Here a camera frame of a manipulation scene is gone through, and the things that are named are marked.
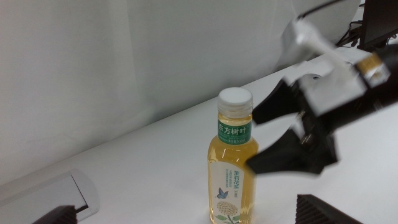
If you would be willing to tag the yellow tea bottle white cap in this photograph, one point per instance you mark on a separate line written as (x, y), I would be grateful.
(231, 161)

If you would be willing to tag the white fabric curtain backdrop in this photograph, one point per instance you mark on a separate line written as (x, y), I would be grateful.
(124, 62)

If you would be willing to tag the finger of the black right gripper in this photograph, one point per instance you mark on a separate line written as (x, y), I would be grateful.
(276, 105)
(286, 155)

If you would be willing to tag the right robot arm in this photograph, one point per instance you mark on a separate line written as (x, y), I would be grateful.
(385, 74)

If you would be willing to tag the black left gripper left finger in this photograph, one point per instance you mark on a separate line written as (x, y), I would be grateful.
(62, 216)

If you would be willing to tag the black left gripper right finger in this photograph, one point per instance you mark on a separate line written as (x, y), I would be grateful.
(317, 211)

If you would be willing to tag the black computer monitor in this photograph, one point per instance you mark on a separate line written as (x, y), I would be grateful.
(381, 21)

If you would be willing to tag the grey round table grommet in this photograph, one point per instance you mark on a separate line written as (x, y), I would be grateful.
(312, 75)

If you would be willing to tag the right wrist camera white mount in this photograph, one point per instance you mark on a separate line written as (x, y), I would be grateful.
(326, 77)

